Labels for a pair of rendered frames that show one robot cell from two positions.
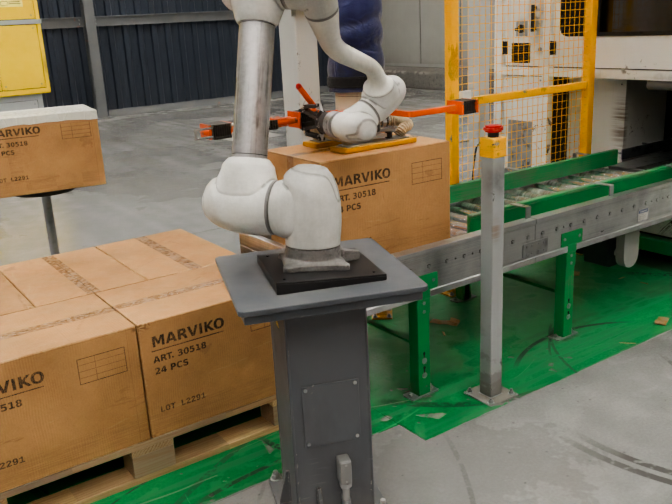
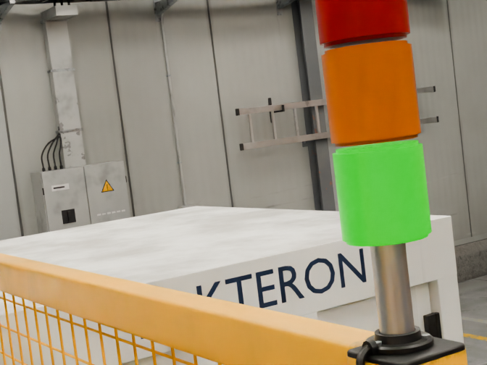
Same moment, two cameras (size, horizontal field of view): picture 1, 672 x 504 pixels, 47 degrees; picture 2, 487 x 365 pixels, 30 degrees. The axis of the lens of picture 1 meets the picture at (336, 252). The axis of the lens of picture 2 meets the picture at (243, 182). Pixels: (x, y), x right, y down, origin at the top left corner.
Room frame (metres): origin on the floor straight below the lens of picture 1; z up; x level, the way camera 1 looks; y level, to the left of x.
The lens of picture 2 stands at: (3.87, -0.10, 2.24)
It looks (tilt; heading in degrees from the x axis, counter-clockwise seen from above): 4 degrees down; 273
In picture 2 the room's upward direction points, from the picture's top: 7 degrees counter-clockwise
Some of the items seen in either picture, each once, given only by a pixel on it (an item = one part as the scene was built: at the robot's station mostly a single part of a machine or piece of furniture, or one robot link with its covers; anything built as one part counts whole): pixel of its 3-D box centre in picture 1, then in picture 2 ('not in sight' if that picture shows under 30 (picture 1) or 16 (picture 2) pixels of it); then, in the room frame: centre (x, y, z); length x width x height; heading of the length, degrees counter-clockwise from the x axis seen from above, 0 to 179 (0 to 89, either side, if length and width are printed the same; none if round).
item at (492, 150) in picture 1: (491, 272); not in sight; (2.68, -0.57, 0.50); 0.07 x 0.07 x 1.00; 34
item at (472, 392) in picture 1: (490, 390); not in sight; (2.68, -0.57, 0.01); 0.15 x 0.15 x 0.03; 34
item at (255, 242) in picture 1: (286, 254); not in sight; (2.77, 0.19, 0.58); 0.70 x 0.03 x 0.06; 34
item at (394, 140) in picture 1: (374, 140); not in sight; (2.89, -0.17, 0.98); 0.34 x 0.10 x 0.05; 124
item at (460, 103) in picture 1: (462, 106); not in sight; (2.93, -0.51, 1.08); 0.09 x 0.08 x 0.05; 34
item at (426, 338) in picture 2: not in sight; (398, 337); (3.82, -0.61, 2.10); 0.04 x 0.04 x 0.01
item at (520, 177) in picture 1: (512, 177); not in sight; (3.85, -0.92, 0.60); 1.60 x 0.10 x 0.09; 124
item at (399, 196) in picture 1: (359, 195); not in sight; (2.97, -0.10, 0.75); 0.60 x 0.40 x 0.40; 123
